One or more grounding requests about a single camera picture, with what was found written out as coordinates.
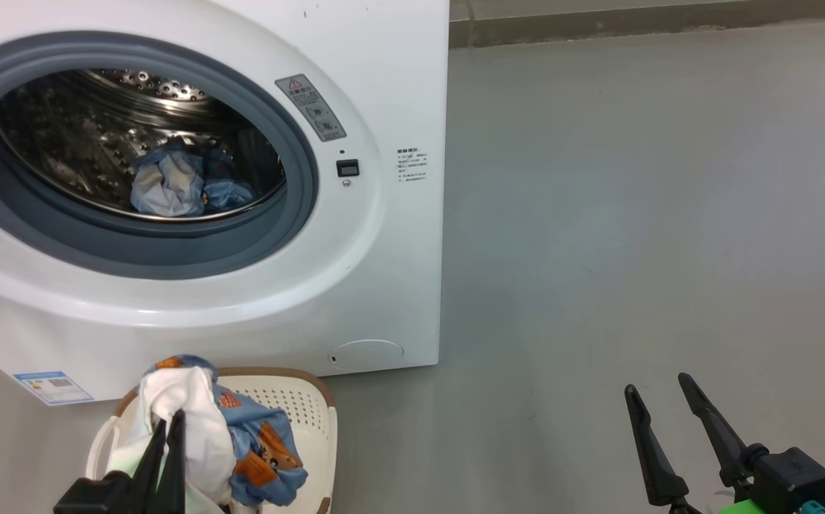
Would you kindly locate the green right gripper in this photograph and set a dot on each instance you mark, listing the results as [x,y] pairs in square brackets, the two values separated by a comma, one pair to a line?
[741,508]

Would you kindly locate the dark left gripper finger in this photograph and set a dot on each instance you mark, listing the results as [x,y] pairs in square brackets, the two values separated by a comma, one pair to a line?
[151,478]
[175,478]

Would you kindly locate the white garment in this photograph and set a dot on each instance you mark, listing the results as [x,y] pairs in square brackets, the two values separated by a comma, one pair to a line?
[198,421]

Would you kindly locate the blue bear-print garment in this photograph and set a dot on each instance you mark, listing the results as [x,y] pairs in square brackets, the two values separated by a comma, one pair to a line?
[255,428]

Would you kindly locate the large blue orange-print garment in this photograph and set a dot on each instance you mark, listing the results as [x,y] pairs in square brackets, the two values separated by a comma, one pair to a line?
[169,185]

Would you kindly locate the cream laundry basket brown rim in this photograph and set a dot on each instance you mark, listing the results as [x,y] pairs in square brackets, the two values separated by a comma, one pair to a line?
[305,442]

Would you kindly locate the grey rubber door seal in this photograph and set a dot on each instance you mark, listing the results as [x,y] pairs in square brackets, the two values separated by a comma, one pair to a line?
[169,250]

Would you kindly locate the white washing machine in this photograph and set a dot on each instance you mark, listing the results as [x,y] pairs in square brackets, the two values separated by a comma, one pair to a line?
[398,285]

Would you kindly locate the steel washing machine drum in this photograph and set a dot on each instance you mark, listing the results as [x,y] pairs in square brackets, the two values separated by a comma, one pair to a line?
[62,143]

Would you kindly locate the black door lock socket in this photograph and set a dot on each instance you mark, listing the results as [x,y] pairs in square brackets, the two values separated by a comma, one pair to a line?
[348,168]

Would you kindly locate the blue energy label sticker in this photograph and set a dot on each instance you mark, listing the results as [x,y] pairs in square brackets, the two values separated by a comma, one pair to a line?
[51,387]

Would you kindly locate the round white filter cover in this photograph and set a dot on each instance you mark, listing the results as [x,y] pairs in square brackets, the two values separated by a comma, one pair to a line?
[369,355]

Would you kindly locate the small printed text label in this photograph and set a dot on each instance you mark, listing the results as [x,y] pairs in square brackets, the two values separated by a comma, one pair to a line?
[412,165]

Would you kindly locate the grey warning sticker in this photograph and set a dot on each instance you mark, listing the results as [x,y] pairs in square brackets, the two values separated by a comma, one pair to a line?
[310,107]

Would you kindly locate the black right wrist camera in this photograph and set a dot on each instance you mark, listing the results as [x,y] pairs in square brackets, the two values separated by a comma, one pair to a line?
[791,478]

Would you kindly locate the brown wall baseboard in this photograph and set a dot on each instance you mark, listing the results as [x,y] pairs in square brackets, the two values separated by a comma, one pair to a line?
[633,25]

